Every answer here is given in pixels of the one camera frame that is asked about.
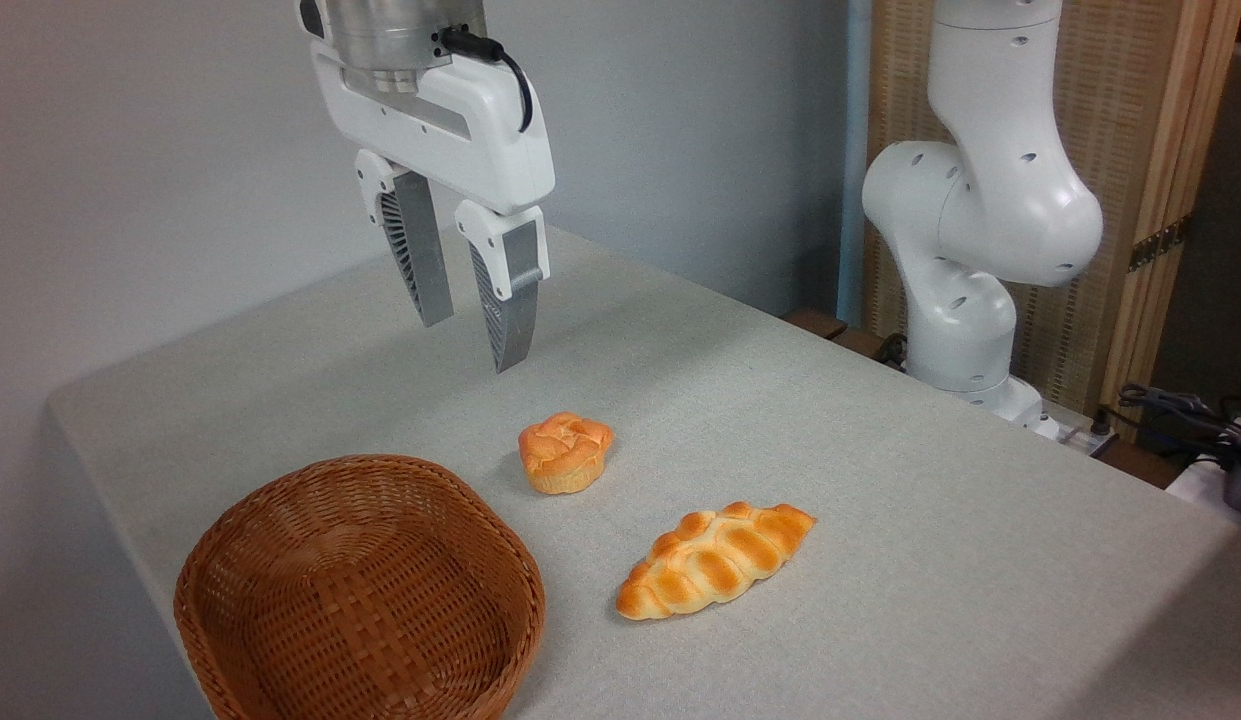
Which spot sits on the white box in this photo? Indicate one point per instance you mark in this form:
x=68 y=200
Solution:
x=1195 y=485

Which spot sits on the metal screen hinge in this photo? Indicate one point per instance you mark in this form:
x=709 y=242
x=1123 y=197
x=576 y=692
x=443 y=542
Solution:
x=1158 y=243

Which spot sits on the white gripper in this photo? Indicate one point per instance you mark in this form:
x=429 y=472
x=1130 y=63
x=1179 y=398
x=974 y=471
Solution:
x=480 y=130

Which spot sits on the round orange bread roll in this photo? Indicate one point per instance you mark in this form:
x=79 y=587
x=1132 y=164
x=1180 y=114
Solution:
x=565 y=450

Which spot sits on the brown woven wicker basket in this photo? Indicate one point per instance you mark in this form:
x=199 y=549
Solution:
x=360 y=590

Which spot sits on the long braided bread loaf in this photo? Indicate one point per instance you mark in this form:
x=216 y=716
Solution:
x=715 y=560

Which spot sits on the wooden woven folding screen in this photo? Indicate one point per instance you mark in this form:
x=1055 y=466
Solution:
x=1120 y=100

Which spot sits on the grey tablecloth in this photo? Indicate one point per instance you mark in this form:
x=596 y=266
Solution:
x=880 y=550

